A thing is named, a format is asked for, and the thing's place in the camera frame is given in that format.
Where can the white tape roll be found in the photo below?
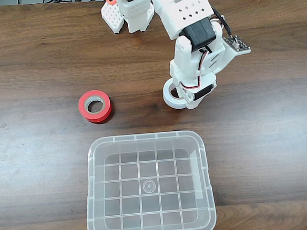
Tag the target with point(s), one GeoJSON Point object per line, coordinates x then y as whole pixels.
{"type": "Point", "coordinates": [168, 99]}

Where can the small black gripper camera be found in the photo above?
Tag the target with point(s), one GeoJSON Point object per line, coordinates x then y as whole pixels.
{"type": "Point", "coordinates": [239, 44]}

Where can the clear plastic storage box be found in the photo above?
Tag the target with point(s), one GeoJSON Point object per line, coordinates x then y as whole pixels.
{"type": "Point", "coordinates": [148, 186]}

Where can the red tape roll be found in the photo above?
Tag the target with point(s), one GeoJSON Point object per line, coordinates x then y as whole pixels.
{"type": "Point", "coordinates": [84, 106]}

